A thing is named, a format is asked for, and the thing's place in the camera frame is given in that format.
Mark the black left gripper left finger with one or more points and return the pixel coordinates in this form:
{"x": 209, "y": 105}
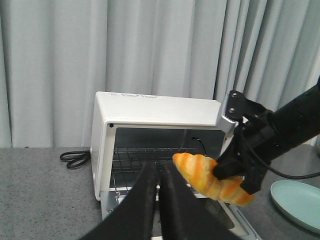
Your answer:
{"x": 133, "y": 218}

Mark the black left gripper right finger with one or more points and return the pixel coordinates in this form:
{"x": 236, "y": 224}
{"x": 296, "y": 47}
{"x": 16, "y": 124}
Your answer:
{"x": 175, "y": 200}

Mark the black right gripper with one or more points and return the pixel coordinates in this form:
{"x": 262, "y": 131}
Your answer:
{"x": 247, "y": 153}

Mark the orange croissant bread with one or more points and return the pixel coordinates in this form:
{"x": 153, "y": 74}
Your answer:
{"x": 197, "y": 170}

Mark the glass oven door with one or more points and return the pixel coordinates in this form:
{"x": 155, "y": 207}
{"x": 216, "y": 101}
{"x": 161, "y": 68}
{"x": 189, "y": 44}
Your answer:
{"x": 207, "y": 211}

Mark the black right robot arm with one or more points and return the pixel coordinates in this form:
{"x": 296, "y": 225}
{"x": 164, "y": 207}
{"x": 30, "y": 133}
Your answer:
{"x": 294, "y": 123}

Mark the white Toshiba toaster oven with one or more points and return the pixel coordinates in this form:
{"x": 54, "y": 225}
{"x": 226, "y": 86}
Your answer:
{"x": 124, "y": 120}

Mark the light green plate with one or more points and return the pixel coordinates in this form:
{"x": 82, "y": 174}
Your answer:
{"x": 300, "y": 202}

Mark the grey curtain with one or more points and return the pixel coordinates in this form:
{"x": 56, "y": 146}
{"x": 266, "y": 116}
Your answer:
{"x": 56, "y": 54}

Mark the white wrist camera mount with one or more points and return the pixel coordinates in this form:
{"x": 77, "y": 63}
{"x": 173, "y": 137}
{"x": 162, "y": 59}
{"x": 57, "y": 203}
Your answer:
{"x": 231, "y": 111}

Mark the wire oven rack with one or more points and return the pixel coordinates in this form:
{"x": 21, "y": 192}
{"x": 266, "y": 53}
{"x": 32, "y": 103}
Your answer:
{"x": 128, "y": 162}

